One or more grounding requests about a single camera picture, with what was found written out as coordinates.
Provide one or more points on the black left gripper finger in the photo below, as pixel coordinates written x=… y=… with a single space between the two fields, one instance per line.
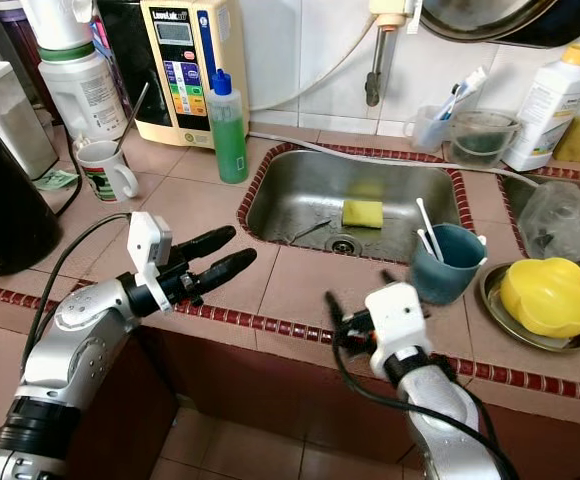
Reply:
x=205 y=246
x=223 y=273

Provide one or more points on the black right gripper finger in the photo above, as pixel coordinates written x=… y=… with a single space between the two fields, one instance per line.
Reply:
x=339 y=318
x=389 y=279

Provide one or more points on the white plastic straw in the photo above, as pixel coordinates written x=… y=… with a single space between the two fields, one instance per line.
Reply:
x=427 y=225
x=425 y=242

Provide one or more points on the teal plastic cup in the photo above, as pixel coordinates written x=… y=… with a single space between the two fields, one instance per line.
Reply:
x=445 y=280

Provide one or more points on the grey metal straw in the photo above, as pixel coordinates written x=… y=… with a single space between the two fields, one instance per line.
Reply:
x=310 y=230

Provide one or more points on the shallow stainless steel bowl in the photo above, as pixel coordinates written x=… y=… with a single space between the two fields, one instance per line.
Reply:
x=492 y=300

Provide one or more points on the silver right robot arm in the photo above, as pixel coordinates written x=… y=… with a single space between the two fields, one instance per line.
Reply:
x=445 y=420

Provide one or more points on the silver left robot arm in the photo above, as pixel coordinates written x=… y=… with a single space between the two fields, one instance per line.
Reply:
x=75 y=350

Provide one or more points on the yellow dish sponge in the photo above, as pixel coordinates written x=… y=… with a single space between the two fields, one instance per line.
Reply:
x=363 y=213

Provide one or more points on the green dish soap bottle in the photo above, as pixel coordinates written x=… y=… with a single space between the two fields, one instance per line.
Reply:
x=228 y=145

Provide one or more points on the stainless steel sink basin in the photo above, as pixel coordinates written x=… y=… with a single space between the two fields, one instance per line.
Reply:
x=300 y=200
x=515 y=195

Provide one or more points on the dark brown counter cabinet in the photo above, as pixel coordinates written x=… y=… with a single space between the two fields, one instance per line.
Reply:
x=260 y=410

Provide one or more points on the white printed mug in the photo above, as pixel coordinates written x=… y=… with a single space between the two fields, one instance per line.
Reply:
x=100 y=175

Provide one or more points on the beige water ionizer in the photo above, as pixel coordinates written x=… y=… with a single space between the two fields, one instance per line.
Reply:
x=170 y=115

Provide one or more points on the thin metal teaspoon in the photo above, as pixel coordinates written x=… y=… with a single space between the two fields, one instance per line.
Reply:
x=134 y=115

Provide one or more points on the green banknote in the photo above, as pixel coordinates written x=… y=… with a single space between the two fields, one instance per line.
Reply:
x=57 y=180

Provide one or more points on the clear plastic bag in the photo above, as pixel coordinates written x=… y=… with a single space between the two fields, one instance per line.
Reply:
x=560 y=225

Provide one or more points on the black coffee machine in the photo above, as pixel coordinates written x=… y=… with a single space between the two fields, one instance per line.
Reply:
x=10 y=220

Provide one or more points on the white jar green band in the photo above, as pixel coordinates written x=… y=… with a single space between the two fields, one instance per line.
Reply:
x=90 y=95

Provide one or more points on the clear water tank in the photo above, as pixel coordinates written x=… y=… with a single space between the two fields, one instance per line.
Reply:
x=20 y=120

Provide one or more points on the white detergent bottle yellow cap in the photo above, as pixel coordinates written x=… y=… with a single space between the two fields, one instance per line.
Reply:
x=545 y=110

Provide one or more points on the dark purple jar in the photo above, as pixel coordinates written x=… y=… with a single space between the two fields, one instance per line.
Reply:
x=10 y=40

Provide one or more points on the round steel wok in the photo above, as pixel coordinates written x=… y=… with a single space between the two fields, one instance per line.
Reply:
x=495 y=15

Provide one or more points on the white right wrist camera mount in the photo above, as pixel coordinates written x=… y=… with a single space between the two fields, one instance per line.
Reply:
x=395 y=325

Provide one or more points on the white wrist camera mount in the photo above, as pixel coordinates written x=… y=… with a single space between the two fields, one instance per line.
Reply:
x=148 y=250
x=395 y=325

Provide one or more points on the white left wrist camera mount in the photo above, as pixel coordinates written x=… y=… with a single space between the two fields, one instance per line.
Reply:
x=148 y=250

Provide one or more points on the white wall tap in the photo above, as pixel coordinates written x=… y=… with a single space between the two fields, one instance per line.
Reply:
x=392 y=12

